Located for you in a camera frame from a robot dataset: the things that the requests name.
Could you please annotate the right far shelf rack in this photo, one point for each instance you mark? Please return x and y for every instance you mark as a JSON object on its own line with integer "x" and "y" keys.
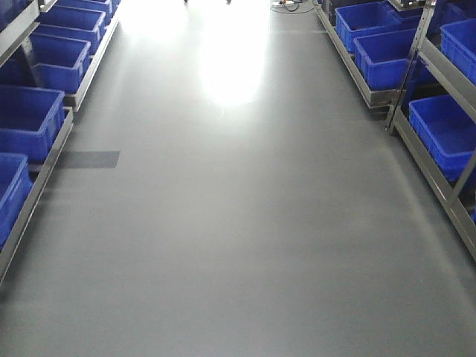
{"x": 409, "y": 13}

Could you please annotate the shelf rack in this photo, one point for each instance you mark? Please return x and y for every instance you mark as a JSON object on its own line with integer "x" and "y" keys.
{"x": 19, "y": 20}
{"x": 430, "y": 74}
{"x": 409, "y": 13}

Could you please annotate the right near shelf rack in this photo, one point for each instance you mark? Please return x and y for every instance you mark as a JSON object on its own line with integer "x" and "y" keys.
{"x": 430, "y": 74}

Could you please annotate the left shelf rack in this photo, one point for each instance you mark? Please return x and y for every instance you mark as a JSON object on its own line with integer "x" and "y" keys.
{"x": 19, "y": 20}

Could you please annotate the blue bin right middle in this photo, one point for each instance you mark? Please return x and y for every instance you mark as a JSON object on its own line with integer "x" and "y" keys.
{"x": 382, "y": 58}

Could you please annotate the blue bin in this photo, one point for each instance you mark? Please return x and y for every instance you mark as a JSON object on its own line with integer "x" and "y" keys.
{"x": 62, "y": 62}
{"x": 15, "y": 188}
{"x": 74, "y": 23}
{"x": 359, "y": 20}
{"x": 446, "y": 131}
{"x": 382, "y": 58}
{"x": 458, "y": 45}
{"x": 31, "y": 119}

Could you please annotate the blue bin right far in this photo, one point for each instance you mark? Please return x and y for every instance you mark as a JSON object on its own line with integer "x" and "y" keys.
{"x": 359, "y": 20}

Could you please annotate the blue bin right near lower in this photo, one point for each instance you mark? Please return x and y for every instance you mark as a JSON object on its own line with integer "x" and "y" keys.
{"x": 446, "y": 131}

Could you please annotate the blue bin left nearest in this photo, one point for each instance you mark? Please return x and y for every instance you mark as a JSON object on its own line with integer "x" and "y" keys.
{"x": 15, "y": 188}

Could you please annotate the blue bin right upper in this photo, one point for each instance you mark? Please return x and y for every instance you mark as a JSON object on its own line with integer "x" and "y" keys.
{"x": 458, "y": 45}

